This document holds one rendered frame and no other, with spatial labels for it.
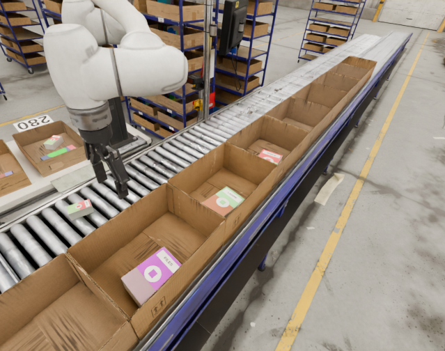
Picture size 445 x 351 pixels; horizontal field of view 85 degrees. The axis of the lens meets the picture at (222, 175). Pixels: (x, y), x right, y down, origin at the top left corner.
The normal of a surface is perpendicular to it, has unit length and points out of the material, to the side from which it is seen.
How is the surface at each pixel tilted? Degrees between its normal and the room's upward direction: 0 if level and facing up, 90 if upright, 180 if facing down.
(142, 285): 0
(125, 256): 2
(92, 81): 89
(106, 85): 99
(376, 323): 0
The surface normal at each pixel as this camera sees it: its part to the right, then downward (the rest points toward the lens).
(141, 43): 0.20, -0.41
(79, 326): 0.08, -0.76
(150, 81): 0.40, 0.62
